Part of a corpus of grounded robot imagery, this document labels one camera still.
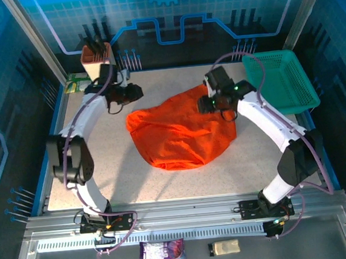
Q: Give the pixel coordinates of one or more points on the small beige package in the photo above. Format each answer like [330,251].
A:
[224,247]

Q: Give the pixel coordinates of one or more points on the teal plastic basket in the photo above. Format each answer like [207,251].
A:
[281,80]

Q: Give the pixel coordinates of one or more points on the aluminium frame post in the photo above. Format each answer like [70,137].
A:
[31,35]
[305,9]

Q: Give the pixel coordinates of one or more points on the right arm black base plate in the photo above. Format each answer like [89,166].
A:
[248,209]

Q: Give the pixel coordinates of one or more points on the green snack packet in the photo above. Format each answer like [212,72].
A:
[75,85]

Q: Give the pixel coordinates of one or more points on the purple snack bag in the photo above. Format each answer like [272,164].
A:
[161,257]

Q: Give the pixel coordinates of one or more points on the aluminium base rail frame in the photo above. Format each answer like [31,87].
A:
[183,210]

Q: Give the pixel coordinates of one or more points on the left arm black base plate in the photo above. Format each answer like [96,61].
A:
[124,220]

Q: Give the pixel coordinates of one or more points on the beige knife block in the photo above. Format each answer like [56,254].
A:
[93,66]

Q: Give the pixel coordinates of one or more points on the small controller board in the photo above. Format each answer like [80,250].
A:
[274,228]

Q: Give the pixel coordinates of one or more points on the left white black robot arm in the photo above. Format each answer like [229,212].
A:
[81,119]

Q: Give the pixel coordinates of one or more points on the orange t-shirt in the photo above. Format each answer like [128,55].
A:
[176,135]

